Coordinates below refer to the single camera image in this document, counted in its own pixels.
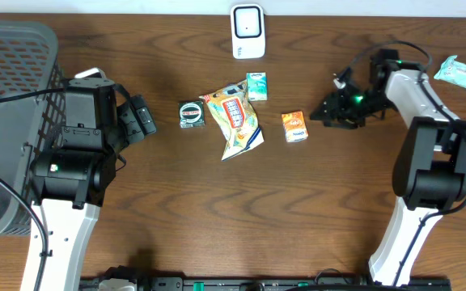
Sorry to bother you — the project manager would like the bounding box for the orange tissue pack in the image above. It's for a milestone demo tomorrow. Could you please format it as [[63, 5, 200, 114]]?
[[282, 111, 308, 143]]

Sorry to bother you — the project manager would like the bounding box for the green zam-buk box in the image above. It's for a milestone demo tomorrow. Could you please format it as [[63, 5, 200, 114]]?
[[179, 101, 205, 129]]

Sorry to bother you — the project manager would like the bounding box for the teal kleenex tissue pack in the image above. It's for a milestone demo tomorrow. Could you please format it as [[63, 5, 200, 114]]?
[[246, 72, 268, 101]]

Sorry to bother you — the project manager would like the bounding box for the yellow red snack bag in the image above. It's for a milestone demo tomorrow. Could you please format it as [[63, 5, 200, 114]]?
[[199, 80, 265, 161]]

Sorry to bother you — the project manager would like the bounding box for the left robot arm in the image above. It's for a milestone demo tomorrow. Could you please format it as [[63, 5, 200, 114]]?
[[20, 74, 156, 290]]

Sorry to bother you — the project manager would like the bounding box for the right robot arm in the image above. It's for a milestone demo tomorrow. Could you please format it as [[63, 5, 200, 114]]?
[[310, 48, 466, 288]]

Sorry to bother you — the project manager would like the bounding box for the grey plastic mesh basket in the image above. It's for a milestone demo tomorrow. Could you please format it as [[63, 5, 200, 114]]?
[[0, 18, 69, 247]]

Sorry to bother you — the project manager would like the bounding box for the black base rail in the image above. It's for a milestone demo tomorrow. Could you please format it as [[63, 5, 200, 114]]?
[[78, 266, 453, 291]]

